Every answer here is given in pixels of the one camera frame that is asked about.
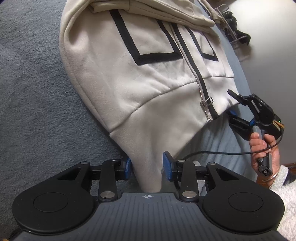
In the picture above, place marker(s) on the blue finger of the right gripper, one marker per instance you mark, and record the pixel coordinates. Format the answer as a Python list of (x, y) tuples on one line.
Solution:
[(241, 126), (238, 97)]

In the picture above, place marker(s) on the folded beige garment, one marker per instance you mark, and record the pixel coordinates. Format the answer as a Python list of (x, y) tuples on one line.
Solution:
[(214, 15)]

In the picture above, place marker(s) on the metal storage shelf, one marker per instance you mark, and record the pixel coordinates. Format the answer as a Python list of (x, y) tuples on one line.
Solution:
[(230, 29)]

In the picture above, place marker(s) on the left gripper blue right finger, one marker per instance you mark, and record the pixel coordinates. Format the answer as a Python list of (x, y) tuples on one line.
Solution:
[(170, 167)]

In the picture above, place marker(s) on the person right hand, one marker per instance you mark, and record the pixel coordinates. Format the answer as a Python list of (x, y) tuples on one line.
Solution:
[(257, 143)]

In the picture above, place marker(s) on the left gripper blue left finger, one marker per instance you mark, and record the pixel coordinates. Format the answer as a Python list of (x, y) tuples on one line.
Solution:
[(128, 168)]

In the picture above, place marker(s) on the beige zip hoodie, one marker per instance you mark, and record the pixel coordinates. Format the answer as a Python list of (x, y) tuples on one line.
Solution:
[(152, 72)]

